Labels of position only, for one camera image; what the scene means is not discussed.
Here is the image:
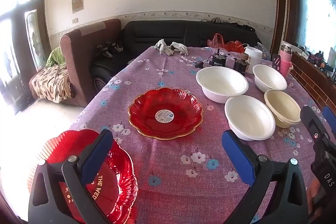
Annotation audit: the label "cream bowl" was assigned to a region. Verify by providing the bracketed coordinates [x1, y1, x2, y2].
[264, 90, 301, 128]

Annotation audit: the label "large red pleated plate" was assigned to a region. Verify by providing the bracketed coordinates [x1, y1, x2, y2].
[29, 129, 138, 223]

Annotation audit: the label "large white bowl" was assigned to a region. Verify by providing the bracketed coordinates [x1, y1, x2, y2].
[196, 67, 249, 104]

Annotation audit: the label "red plate with sticker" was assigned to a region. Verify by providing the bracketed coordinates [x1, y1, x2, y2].
[128, 88, 203, 140]

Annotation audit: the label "right hand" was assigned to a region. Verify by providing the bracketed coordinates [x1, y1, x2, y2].
[306, 178, 323, 219]

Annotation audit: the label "pink thermos bottle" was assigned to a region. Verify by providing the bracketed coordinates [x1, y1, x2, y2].
[278, 41, 293, 78]

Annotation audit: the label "white plastic cup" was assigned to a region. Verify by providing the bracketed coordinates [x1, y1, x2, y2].
[244, 47, 263, 74]

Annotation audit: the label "leaf patterned blanket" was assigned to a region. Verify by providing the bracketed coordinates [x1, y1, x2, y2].
[29, 64, 73, 103]

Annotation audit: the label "black battery charger device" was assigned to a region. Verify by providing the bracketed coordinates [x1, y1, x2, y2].
[209, 48, 227, 67]

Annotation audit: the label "red plastic bag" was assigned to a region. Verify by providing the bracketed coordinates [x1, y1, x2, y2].
[207, 34, 245, 53]

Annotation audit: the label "green cloth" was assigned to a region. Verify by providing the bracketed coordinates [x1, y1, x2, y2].
[46, 47, 66, 67]

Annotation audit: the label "purple floral tablecloth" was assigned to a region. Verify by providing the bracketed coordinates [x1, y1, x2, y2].
[69, 45, 336, 224]

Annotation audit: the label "maroon armchair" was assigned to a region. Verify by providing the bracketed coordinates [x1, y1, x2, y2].
[60, 19, 121, 107]

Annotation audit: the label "wooden glass door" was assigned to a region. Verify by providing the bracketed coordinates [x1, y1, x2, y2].
[1, 0, 51, 113]

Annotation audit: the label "black sofa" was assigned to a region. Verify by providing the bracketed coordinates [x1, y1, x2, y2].
[89, 20, 260, 92]

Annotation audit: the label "white work gloves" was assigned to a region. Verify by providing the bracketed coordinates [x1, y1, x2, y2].
[154, 39, 189, 56]

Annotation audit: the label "small wall plaque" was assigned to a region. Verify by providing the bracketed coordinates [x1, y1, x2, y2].
[71, 0, 84, 14]

